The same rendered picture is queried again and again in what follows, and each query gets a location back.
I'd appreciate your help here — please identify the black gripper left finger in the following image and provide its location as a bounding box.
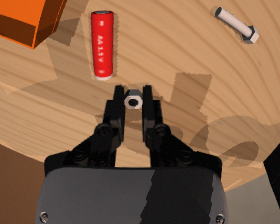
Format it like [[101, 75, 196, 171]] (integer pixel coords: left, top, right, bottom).
[[44, 85, 125, 177]]

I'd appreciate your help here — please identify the orange three-compartment bin rack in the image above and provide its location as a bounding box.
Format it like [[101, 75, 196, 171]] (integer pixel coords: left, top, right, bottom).
[[0, 0, 67, 50]]

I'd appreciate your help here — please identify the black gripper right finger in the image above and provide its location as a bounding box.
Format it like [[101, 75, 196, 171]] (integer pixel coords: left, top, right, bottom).
[[142, 85, 222, 180]]

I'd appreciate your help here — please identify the red aa battery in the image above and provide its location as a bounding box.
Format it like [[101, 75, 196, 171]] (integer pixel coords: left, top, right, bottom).
[[91, 11, 114, 81]]

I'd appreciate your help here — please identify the silver hex nut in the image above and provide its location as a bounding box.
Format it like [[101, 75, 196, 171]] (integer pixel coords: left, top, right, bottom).
[[124, 89, 142, 109]]

